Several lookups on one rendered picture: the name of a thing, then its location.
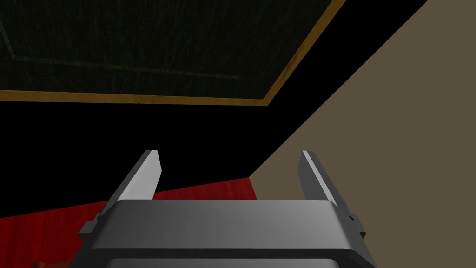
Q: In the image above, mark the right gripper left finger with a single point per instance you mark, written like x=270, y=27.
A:
x=143, y=178

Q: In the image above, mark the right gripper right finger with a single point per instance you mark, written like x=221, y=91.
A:
x=316, y=182

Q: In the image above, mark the dark panelled door leaf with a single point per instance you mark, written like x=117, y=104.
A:
x=148, y=37

